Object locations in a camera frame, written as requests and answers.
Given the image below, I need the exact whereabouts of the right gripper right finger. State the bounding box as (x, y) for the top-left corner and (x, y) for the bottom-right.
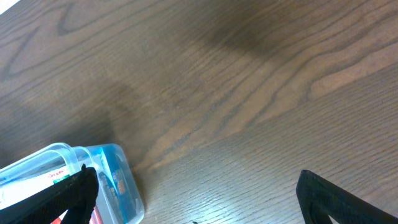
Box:
(296, 170), (397, 224)

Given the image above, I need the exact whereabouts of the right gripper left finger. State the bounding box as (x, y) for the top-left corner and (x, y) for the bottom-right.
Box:
(1, 165), (99, 224)

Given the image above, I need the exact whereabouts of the red small box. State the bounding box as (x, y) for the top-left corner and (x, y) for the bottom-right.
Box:
(51, 206), (103, 224)

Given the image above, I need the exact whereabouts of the blue fever patch box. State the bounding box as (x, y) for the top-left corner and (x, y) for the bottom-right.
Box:
(96, 149), (136, 223)

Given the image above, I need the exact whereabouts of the clear plastic container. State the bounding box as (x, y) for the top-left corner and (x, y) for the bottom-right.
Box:
(1, 143), (144, 224)

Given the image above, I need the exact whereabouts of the white sachet packet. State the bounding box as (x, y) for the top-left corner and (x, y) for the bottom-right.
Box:
(1, 167), (70, 209)

